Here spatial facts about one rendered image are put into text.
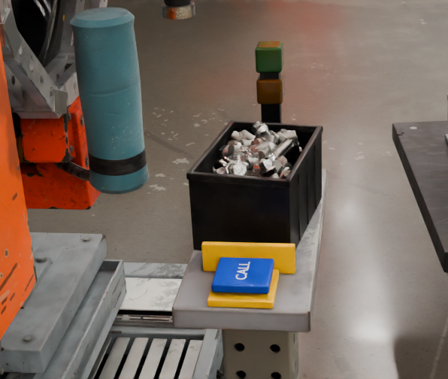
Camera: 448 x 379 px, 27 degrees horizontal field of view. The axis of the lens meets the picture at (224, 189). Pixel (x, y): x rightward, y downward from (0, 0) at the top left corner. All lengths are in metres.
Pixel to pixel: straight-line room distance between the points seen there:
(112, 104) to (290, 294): 0.38
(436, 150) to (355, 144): 0.84
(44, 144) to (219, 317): 0.46
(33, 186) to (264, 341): 0.48
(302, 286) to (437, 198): 0.63
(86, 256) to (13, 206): 0.76
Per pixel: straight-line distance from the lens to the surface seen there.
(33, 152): 1.48
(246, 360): 1.35
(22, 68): 1.29
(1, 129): 0.99
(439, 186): 1.82
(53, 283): 1.70
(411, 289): 2.07
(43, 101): 1.38
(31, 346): 1.54
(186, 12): 1.25
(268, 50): 1.42
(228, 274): 1.16
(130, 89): 1.35
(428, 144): 2.01
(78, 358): 1.62
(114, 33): 1.32
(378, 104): 3.12
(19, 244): 1.05
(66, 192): 1.55
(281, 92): 1.44
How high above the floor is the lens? 1.06
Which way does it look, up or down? 25 degrees down
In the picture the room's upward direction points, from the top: 3 degrees counter-clockwise
